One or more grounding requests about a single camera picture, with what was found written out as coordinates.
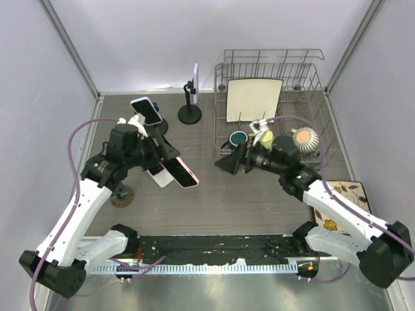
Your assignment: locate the upright lavender phone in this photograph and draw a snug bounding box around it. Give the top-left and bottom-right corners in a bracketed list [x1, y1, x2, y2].
[193, 63, 199, 104]

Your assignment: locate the metal dish rack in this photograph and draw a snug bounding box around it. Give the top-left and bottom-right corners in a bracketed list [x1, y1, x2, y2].
[213, 49, 343, 168]

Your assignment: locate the white ribbed cup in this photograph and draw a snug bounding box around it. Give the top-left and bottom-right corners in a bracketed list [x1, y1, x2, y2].
[290, 127, 320, 154]

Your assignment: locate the white cable duct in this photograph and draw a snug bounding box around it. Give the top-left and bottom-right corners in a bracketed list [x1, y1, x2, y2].
[88, 260, 298, 278]

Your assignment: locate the white phone stand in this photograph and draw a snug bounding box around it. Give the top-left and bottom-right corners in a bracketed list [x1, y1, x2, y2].
[147, 169, 174, 188]

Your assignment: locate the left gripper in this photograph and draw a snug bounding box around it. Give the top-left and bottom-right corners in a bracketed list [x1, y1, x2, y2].
[125, 128, 180, 170]

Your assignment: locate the floral square plate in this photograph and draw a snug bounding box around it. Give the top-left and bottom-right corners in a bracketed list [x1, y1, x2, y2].
[310, 180, 372, 235]

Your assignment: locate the black gooseneck phone stand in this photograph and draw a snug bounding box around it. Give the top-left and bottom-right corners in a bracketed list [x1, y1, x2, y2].
[178, 80, 202, 125]

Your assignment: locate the wooden round phone stand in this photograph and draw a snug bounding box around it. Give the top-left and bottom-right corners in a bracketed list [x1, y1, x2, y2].
[110, 183, 134, 208]

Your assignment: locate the black round phone stand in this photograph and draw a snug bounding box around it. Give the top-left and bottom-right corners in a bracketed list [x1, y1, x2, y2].
[153, 102, 169, 135]

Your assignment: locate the lavender case phone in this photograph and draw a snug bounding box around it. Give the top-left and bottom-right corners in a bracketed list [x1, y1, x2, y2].
[130, 97, 163, 126]

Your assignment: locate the white square plate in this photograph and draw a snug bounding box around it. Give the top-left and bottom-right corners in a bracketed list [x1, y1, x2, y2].
[226, 78, 283, 122]

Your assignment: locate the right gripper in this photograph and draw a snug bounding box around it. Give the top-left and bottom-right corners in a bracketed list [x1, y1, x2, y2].
[215, 137, 285, 176]

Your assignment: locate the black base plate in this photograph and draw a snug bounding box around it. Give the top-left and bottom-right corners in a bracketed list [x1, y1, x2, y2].
[100, 233, 335, 266]

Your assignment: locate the yellow mug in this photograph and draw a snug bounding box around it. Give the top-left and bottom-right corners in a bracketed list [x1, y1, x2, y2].
[255, 130, 274, 150]

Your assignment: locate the green mug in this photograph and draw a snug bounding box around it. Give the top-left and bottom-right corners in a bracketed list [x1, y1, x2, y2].
[221, 130, 253, 159]

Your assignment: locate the pink case phone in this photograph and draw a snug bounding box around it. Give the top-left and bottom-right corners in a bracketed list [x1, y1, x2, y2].
[161, 157, 199, 189]

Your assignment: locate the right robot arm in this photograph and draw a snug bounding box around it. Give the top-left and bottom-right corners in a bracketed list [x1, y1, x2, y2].
[215, 136, 414, 288]

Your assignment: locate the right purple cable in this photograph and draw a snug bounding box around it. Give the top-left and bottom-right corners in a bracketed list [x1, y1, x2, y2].
[265, 115, 415, 281]

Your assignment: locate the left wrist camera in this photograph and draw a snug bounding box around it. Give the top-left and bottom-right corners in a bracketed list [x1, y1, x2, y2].
[117, 113, 148, 137]

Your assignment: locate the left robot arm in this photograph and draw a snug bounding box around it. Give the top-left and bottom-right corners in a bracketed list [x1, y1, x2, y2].
[19, 124, 180, 299]

